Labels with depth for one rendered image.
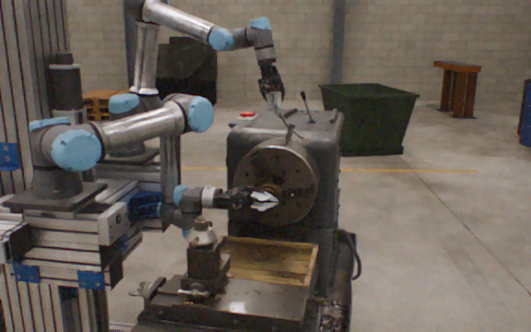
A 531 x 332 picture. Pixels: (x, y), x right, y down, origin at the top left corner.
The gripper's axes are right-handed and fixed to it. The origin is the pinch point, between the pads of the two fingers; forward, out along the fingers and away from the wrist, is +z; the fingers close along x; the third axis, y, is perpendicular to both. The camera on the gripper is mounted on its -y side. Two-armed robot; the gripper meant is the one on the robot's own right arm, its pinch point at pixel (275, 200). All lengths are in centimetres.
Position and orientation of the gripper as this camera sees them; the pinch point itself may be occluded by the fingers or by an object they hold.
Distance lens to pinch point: 163.9
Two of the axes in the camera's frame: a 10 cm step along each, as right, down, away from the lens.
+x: 0.0, -9.6, -2.8
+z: 9.7, 0.6, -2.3
